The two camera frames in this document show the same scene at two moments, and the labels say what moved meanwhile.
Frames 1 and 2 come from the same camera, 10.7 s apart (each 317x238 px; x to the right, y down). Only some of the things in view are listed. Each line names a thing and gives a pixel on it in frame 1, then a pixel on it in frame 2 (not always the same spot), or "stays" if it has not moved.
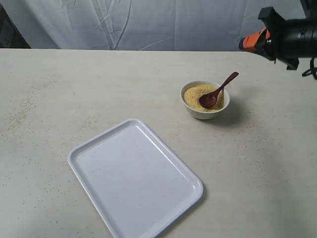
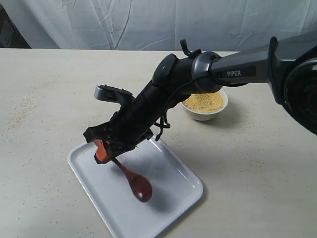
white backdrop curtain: [143, 25] stays
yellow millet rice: [191, 95] stays
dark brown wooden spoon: [208, 100] -> [141, 187]
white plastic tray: [137, 187] stays
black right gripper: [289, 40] -> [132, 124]
